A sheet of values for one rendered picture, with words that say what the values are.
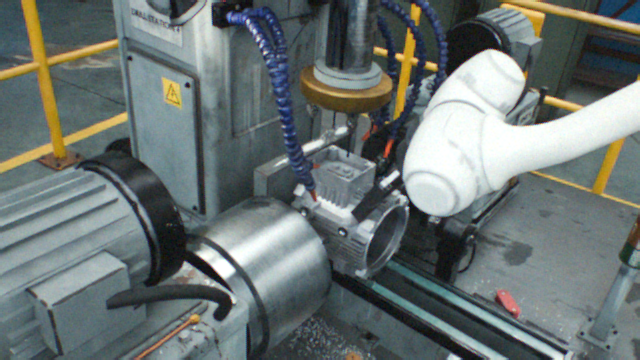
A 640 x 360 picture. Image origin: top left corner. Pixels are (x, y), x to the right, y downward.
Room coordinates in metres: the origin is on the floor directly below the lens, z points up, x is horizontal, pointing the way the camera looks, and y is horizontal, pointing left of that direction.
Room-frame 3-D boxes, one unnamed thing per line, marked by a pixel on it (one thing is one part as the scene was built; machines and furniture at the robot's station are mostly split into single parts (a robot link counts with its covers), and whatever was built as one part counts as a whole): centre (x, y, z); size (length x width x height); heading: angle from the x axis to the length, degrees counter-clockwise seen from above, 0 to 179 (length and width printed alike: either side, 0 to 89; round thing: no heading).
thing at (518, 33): (1.54, -0.35, 1.16); 0.33 x 0.26 x 0.42; 148
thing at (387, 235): (1.02, 0.01, 1.02); 0.20 x 0.19 x 0.19; 59
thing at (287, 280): (0.72, 0.21, 1.04); 0.37 x 0.25 x 0.25; 148
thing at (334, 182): (1.04, 0.05, 1.11); 0.12 x 0.11 x 0.07; 59
